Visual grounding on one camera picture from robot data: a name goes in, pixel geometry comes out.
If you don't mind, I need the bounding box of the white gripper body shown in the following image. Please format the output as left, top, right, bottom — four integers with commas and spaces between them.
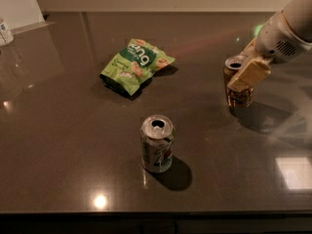
255, 13, 312, 63

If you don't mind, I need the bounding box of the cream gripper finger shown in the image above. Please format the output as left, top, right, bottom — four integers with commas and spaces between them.
227, 57, 271, 92
241, 38, 256, 57

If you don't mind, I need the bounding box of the orange soda can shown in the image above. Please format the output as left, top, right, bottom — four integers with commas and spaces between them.
223, 55, 254, 108

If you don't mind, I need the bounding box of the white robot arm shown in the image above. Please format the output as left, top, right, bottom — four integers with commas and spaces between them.
227, 0, 312, 92

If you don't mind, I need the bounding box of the white green soda can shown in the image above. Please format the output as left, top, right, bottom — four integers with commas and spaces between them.
140, 115, 175, 174

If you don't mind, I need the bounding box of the green snack bag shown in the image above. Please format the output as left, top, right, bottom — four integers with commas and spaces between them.
99, 39, 175, 96

